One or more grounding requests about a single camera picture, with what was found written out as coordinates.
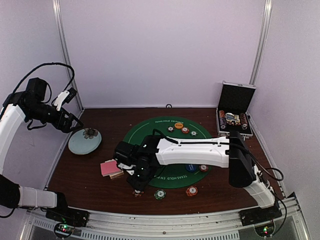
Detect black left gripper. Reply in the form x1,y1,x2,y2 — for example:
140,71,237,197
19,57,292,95
27,101,83,133

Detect red black chip stack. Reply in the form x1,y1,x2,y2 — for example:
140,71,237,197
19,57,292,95
132,190,144,198

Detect green chip stack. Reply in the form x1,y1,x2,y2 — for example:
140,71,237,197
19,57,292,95
153,189,166,200

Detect red-backed playing card deck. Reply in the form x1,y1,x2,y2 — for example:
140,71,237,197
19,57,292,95
100,160,119,177

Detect blue small blind button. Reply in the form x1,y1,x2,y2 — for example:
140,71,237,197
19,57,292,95
185,164,197,173

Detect orange chip stack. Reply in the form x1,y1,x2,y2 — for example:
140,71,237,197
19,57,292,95
185,185,198,197

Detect orange big blind button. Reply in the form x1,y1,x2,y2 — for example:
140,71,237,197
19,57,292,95
174,122,184,129

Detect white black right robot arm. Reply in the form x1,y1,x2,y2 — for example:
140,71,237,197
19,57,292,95
115,129,277,221

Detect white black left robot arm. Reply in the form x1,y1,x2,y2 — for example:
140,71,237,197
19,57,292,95
0,91,84,222

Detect light blue flower plate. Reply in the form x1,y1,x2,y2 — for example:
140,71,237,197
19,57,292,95
68,127,102,155

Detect round green poker mat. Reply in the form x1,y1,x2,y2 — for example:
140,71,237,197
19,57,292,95
123,116,212,189

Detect gold playing card box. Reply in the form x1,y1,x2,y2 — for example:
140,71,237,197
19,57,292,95
106,165,124,179

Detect chips inside case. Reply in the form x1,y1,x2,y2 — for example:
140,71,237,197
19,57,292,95
218,110,249,130

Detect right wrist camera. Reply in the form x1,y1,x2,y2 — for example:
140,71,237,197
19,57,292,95
113,141,138,166

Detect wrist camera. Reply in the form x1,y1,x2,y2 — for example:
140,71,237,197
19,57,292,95
113,141,138,166
52,87,77,111

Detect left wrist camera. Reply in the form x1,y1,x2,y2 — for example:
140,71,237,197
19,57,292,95
52,87,77,111

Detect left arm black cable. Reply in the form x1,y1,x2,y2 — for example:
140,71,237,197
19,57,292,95
13,62,75,103

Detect left aluminium frame post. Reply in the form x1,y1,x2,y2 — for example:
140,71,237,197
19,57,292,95
52,0,84,112

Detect aluminium frame post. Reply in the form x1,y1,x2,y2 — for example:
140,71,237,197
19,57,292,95
249,0,273,85
52,0,84,112

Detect metal front rail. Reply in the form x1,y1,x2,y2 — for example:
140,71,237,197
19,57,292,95
23,191,307,240

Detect right aluminium frame post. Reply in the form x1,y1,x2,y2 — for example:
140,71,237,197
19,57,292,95
249,0,273,85

